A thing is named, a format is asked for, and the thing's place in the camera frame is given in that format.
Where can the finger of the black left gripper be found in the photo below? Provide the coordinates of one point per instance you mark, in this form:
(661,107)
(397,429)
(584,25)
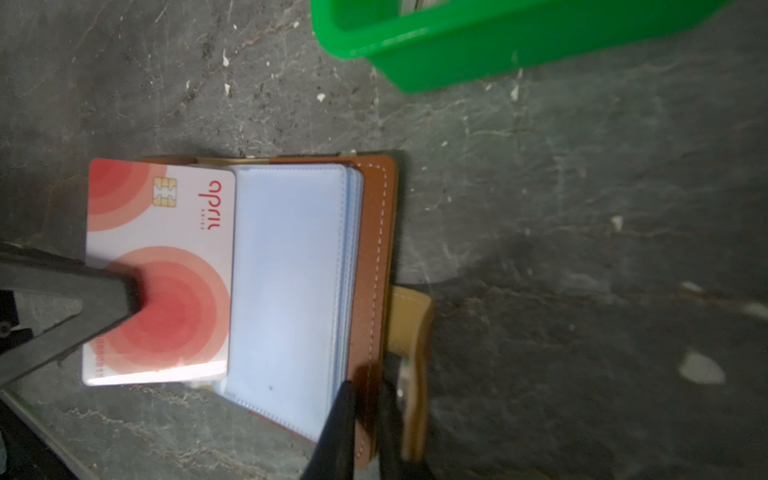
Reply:
(51,305)

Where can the green plastic card bin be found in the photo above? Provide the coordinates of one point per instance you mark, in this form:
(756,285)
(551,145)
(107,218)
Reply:
(460,41)

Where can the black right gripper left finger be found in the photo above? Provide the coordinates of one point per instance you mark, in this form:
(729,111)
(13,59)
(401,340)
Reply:
(333,457)

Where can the stack of cards in bin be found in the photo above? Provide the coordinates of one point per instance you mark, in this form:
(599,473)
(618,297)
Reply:
(407,7)

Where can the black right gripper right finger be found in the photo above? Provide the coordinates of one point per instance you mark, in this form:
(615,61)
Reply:
(390,431)

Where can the brown leather card holder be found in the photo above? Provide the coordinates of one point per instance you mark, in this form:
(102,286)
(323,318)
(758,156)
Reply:
(387,322)

